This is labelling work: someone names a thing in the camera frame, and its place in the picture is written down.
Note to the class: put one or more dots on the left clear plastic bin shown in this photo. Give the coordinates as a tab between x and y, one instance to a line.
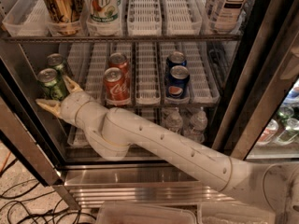
129	213

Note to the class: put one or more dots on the left clear water bottle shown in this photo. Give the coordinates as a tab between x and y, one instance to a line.
174	122

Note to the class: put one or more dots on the rear blue Pepsi can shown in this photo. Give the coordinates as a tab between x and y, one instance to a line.
173	59

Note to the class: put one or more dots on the clear water bottle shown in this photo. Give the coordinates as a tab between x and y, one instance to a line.
196	126
174	122

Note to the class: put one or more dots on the front blue Pepsi can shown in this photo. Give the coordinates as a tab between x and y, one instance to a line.
178	78

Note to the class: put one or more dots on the right clear plastic bin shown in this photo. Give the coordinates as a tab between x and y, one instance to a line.
232	213

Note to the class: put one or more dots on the Teas Tea bottle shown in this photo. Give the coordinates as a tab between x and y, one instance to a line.
223	14

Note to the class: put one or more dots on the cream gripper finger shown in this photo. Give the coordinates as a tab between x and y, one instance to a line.
52	106
71	85

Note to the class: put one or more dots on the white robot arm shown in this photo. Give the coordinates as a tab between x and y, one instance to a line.
110	132

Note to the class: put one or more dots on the green soda can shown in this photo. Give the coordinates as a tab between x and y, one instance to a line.
59	63
52	84

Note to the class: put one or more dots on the clear plastic bin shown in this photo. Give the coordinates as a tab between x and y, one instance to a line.
232	213
129	213

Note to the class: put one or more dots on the red coca-cola can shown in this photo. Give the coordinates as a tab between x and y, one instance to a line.
120	60
115	84

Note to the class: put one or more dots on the blue pepsi can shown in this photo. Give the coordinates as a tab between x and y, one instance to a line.
178	78
173	59

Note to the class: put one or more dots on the gold tall can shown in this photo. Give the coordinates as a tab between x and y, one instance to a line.
64	13

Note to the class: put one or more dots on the front red Coca-Cola can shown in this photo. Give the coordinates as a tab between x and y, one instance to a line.
115	84

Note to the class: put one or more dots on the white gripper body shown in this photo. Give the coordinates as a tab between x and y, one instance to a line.
71	107

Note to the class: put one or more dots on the right clear water bottle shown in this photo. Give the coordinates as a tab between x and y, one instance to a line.
196	126

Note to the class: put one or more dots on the rear red Coca-Cola can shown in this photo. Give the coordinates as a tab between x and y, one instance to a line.
120	60

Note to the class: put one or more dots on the stainless steel fridge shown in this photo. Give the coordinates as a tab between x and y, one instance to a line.
82	176

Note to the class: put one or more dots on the fridge glass door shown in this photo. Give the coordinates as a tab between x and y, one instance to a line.
264	69

